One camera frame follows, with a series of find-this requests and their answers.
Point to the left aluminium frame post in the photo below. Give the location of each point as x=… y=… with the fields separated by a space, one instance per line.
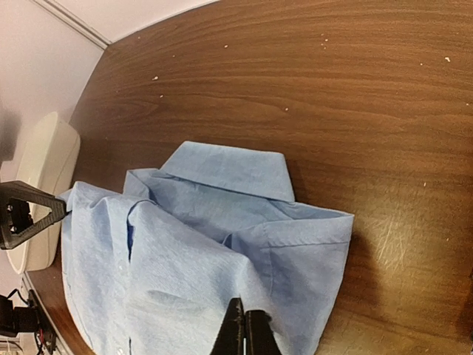
x=72 y=21

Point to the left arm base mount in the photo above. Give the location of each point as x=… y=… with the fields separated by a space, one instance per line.
x=26 y=316

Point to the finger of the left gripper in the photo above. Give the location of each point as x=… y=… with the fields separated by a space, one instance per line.
x=17 y=222

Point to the light blue long sleeve shirt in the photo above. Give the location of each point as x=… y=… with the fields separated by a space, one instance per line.
x=152 y=270

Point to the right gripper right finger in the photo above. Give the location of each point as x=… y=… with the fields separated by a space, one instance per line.
x=259 y=336

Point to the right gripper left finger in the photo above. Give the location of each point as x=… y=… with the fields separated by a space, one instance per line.
x=230 y=339

